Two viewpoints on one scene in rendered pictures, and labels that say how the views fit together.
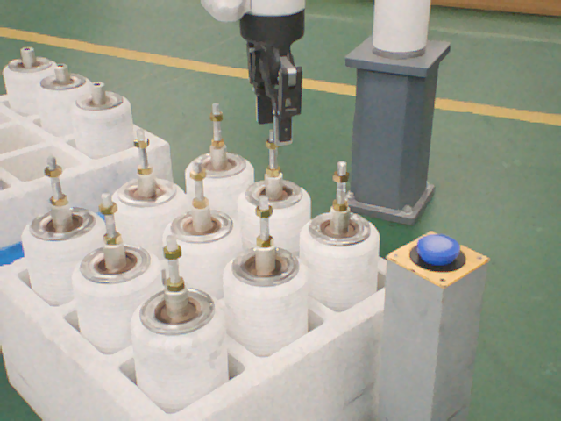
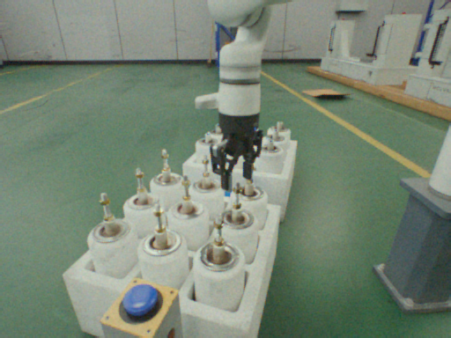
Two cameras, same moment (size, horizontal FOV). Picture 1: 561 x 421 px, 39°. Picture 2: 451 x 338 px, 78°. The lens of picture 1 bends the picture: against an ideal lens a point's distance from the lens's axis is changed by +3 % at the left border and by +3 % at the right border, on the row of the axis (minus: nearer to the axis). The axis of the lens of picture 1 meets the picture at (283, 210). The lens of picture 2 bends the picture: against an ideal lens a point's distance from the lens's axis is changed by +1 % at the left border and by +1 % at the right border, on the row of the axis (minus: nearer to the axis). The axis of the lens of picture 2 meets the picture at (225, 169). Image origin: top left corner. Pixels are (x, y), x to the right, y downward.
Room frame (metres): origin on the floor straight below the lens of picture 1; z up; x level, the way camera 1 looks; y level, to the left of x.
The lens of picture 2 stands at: (0.60, -0.41, 0.62)
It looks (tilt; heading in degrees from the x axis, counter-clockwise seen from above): 26 degrees down; 60
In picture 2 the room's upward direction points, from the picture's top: straight up
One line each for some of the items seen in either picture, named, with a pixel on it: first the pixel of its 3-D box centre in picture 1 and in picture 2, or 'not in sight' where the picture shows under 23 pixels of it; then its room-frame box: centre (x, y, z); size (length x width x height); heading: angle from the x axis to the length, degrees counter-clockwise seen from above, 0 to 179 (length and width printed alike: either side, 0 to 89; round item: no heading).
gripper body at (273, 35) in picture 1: (272, 42); (238, 131); (0.87, 0.01, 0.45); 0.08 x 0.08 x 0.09
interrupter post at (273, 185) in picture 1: (273, 185); (237, 213); (0.88, 0.01, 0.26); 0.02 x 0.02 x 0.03
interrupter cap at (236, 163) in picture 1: (219, 165); (248, 193); (0.96, 0.09, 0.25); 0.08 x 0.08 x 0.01
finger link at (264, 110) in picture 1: (265, 109); (247, 171); (0.91, 0.02, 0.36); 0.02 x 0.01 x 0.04; 109
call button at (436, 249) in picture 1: (437, 252); (140, 301); (0.63, -0.15, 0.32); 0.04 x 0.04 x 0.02
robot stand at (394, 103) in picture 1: (392, 130); (430, 245); (1.31, -0.20, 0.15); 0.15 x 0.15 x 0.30; 64
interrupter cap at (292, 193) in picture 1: (273, 194); (236, 218); (0.88, 0.01, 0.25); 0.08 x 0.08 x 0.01
